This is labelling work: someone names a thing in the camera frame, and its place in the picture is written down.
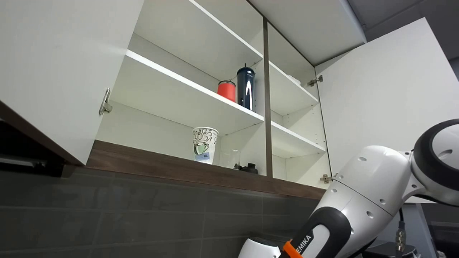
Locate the red mug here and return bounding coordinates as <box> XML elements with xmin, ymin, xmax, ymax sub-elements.
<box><xmin>217</xmin><ymin>81</ymin><xmax>236</xmax><ymax>101</ymax></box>

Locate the small black object on shelf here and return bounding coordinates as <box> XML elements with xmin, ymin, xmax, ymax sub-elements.
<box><xmin>234</xmin><ymin>164</ymin><xmax>259</xmax><ymax>175</ymax></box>

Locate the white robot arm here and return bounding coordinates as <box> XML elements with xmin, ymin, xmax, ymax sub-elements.
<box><xmin>237</xmin><ymin>119</ymin><xmax>459</xmax><ymax>258</ymax></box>

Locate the patterned paper cup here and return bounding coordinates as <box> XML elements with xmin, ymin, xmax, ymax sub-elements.
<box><xmin>193</xmin><ymin>127</ymin><xmax>218</xmax><ymax>165</ymax></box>

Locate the dark blue tumbler bottle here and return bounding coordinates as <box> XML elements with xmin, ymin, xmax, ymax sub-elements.
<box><xmin>237</xmin><ymin>66</ymin><xmax>256</xmax><ymax>109</ymax></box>

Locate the white wall cabinet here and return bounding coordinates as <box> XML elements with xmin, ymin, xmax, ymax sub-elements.
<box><xmin>85</xmin><ymin>0</ymin><xmax>368</xmax><ymax>201</ymax></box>

